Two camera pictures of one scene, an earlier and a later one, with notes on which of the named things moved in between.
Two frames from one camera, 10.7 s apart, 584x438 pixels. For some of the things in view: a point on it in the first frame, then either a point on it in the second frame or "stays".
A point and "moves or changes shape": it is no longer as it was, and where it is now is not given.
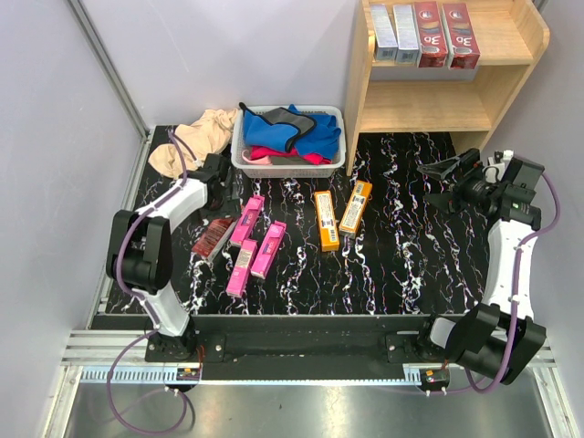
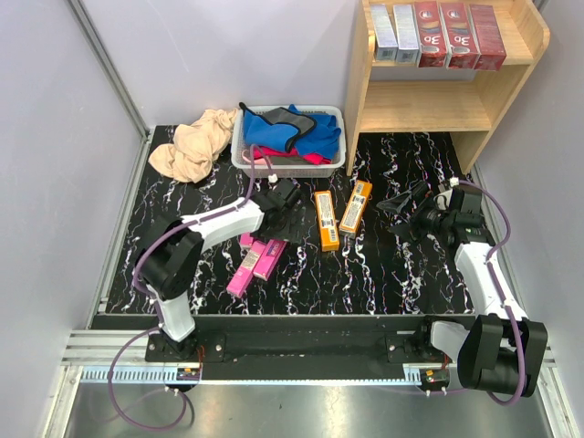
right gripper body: [473, 188] -> [432, 220]
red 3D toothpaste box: [430, 35] stays
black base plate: [301, 347] stays
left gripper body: [226, 207] -> [286, 230]
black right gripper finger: [449, 203] -> [404, 232]
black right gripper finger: [440, 168] -> [396, 203]
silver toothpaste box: [386, 46] stays
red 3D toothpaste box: [463, 48] stays
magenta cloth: [255, 151] stays
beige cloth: [203, 136] stays
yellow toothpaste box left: [328, 228] stays
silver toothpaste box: [407, 47] stays
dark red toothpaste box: [213, 236] moves or changes shape
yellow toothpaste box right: [355, 209] stays
